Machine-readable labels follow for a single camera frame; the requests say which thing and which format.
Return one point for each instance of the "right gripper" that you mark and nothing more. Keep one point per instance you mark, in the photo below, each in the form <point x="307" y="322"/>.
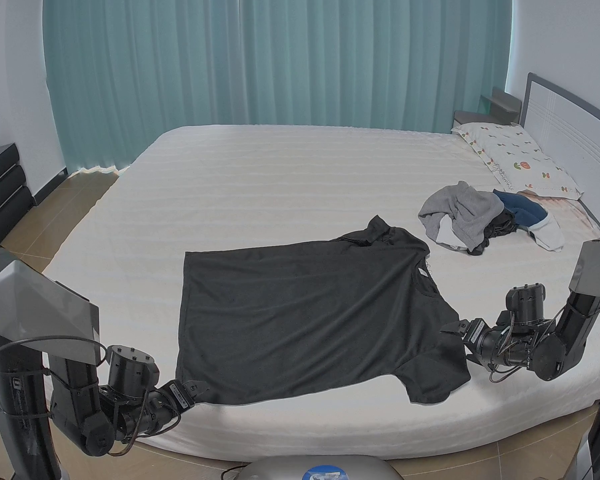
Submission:
<point x="485" y="343"/>

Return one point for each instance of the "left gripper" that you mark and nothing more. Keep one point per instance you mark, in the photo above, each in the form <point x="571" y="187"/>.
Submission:
<point x="175" y="398"/>

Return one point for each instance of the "black T-shirt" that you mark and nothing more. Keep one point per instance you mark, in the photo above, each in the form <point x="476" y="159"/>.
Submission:
<point x="305" y="308"/>

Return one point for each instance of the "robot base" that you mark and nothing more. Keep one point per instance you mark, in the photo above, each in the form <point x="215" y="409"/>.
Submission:
<point x="280" y="470"/>

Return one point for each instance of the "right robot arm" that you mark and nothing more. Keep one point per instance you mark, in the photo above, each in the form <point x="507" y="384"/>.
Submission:
<point x="575" y="318"/>

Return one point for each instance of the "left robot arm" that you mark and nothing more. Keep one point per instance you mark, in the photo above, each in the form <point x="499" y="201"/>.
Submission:
<point x="40" y="308"/>

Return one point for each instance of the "pile of clothes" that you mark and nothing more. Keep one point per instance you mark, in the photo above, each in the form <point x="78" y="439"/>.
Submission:
<point x="460" y="208"/>

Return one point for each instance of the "bed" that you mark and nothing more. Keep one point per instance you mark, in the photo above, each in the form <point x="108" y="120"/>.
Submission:
<point x="280" y="178"/>

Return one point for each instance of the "white printed pillow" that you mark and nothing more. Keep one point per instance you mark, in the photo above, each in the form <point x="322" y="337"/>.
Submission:
<point x="520" y="158"/>

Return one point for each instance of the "grey bedside table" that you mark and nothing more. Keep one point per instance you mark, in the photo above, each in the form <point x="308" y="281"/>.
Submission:
<point x="502" y="100"/>

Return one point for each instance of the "black chest of drawers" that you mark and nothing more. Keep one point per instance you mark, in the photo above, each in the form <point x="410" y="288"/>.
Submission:
<point x="0" y="188"/>

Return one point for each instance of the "blue-green curtain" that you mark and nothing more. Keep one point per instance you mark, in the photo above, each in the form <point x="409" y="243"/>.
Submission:
<point x="140" y="58"/>
<point x="370" y="43"/>

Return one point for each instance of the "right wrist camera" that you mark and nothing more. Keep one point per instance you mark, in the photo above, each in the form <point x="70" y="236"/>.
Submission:
<point x="507" y="319"/>

